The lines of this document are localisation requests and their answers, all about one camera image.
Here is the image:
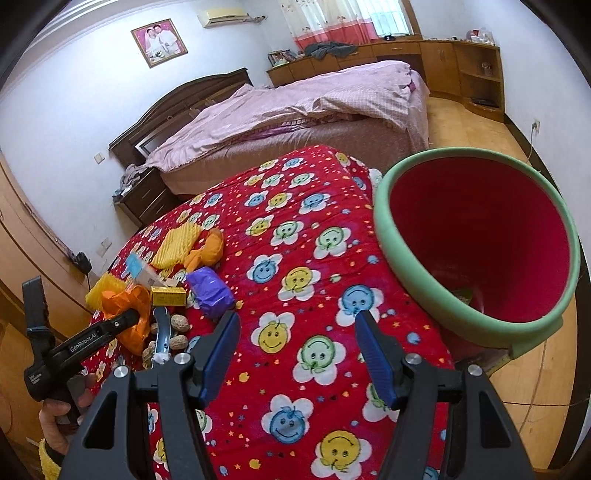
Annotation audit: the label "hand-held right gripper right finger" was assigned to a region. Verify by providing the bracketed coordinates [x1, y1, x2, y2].
[353, 310, 536, 480]

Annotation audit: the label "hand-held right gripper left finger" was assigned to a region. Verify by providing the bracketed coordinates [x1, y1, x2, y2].
[60, 310, 242, 480]

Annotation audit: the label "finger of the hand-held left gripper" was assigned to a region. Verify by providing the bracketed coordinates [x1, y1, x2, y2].
[106, 308, 140, 335]

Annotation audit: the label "orange plastic bag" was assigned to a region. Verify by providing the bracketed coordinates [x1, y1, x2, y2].
[100, 285, 154, 356]

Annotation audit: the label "small yellow box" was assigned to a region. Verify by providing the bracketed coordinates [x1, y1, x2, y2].
[150, 286, 187, 308]

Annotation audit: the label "blue cardboard box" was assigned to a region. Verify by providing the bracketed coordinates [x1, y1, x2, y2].
[124, 253, 162, 287]

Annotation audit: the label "purple wrapper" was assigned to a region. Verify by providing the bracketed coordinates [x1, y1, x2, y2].
[185, 266, 236, 319]

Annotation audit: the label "green bin with red inside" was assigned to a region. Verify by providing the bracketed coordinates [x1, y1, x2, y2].
[372, 148, 581, 360]

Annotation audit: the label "person's left hand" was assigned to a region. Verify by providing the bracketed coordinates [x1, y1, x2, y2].
[39, 373, 99, 457]

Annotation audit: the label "yellow foam net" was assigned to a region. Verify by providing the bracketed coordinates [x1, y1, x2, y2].
[151, 224, 201, 271]
[85, 272, 129, 311]

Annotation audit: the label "red flower-print blanket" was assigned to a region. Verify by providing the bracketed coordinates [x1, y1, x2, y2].
[81, 144, 468, 480]

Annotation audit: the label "crumpled orange wrapper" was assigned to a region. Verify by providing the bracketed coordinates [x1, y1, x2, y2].
[185, 228, 225, 271]

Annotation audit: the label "wooden wardrobe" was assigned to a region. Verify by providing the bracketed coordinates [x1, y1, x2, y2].
[0, 148, 122, 416]

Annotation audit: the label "dark wooden nightstand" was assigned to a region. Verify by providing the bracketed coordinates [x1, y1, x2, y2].
[113, 167, 179, 228]

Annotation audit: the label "clothes pile on nightstand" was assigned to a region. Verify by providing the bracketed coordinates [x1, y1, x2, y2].
[117, 163, 151, 197]

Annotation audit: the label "bed with pink blanket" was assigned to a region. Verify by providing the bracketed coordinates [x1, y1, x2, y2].
[145, 60, 414, 169]
[156, 69, 431, 195]

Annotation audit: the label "dark wooden headboard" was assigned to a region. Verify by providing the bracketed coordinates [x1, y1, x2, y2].
[108, 68, 254, 168]

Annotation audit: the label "long wooden cabinet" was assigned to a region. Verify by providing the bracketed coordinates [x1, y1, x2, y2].
[266, 39, 457, 99]

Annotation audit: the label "wooden corner shelf unit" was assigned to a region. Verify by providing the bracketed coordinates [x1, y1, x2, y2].
[452, 39, 505, 123]

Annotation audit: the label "grey clothes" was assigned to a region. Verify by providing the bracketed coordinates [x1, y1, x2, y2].
[308, 42, 359, 60]

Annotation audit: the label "white air conditioner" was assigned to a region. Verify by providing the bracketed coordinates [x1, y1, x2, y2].
[197, 4, 253, 28]

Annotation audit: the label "white and red curtain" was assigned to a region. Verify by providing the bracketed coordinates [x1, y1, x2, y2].
[279, 0, 387, 53]

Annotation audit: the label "window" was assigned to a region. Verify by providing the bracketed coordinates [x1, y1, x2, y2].
[369, 0, 415, 38]

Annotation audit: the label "framed wall photo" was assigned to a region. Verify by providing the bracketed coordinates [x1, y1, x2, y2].
[130, 18, 189, 69]

